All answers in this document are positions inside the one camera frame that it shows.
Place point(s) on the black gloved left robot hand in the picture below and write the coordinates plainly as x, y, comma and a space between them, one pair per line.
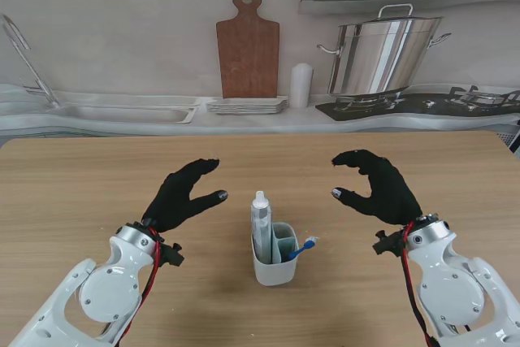
176, 198

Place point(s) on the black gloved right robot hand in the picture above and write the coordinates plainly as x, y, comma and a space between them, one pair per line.
386, 196

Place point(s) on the white silver toothpaste tube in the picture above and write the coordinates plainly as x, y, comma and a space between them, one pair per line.
261, 217

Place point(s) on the blue toothbrush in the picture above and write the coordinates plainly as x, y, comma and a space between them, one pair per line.
302, 248

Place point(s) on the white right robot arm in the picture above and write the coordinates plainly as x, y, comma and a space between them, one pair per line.
459, 286

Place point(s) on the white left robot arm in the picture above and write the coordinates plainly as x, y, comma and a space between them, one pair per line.
93, 286

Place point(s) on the white divided toothbrush holder cup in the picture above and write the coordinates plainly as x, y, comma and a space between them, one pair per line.
274, 274

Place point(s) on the black gas stove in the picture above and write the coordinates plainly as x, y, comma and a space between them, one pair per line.
418, 107

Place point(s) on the stack of white plates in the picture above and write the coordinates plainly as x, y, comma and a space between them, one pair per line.
245, 105

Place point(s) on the large steel stock pot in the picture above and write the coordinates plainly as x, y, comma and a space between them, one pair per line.
382, 58

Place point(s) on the perforated metal panel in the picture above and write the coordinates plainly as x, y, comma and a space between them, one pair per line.
512, 137

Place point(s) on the white cylindrical canister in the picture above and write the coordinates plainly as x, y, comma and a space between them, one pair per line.
301, 85

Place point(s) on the brown wooden cutting board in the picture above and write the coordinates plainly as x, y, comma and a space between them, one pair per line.
248, 54

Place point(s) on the chrome arched faucet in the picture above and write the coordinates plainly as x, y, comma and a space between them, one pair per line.
30, 66

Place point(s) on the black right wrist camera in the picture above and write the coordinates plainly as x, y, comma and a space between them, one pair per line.
388, 243

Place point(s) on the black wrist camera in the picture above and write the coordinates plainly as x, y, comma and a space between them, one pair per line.
388, 243
172, 255

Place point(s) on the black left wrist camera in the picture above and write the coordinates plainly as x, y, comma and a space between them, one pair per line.
172, 255

